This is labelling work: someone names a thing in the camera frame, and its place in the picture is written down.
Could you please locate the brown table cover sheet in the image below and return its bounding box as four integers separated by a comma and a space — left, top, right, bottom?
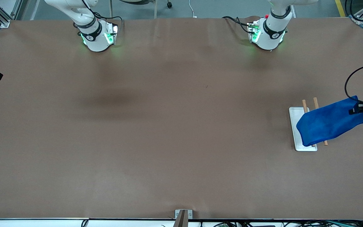
0, 16, 363, 220

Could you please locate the black base cable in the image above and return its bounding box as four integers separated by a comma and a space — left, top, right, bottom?
92, 12, 124, 30
222, 16, 252, 34

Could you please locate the blue microfiber towel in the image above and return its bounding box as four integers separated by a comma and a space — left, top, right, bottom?
296, 96, 363, 147

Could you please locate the white rack with wooden bars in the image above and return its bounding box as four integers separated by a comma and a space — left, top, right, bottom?
289, 97, 329, 152

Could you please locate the black left base cable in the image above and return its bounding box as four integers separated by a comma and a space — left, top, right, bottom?
222, 16, 252, 34

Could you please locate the white floor cable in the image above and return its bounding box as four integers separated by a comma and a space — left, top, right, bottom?
188, 0, 198, 19

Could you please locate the black right base cable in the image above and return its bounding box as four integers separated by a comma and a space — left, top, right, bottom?
92, 12, 124, 30

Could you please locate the metal bracket with brown post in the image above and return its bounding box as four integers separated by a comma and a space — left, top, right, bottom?
173, 209, 193, 227

